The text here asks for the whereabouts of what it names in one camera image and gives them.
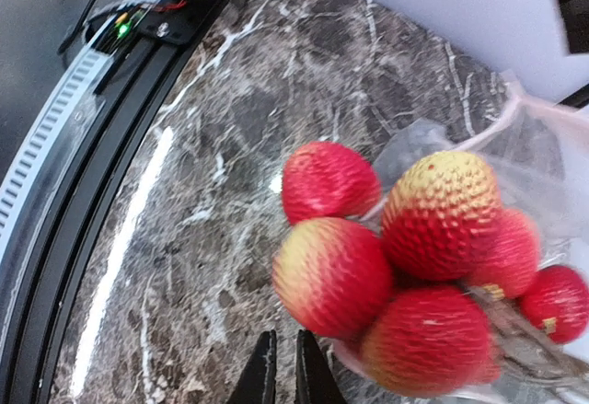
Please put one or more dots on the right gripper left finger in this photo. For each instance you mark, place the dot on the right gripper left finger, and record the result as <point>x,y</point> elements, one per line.
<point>257,382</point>

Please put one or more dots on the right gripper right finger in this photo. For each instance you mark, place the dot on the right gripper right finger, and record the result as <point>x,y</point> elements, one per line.
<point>314,382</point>

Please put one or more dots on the red lychee bunch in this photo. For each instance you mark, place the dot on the red lychee bunch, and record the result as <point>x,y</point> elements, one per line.
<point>431,287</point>

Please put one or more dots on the clear zip top bag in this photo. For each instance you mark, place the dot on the clear zip top bag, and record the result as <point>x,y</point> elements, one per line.
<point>540,153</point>

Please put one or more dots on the left wiring connector board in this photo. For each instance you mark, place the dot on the left wiring connector board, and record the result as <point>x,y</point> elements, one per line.
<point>114,24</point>

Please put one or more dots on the black front rail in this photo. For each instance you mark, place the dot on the black front rail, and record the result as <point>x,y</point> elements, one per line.
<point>47,253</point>

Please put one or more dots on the white slotted cable duct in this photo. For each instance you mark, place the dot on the white slotted cable duct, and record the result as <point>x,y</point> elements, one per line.
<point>32,153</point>

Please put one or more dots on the left black frame post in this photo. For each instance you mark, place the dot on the left black frame post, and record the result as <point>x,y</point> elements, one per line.
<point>574,15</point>

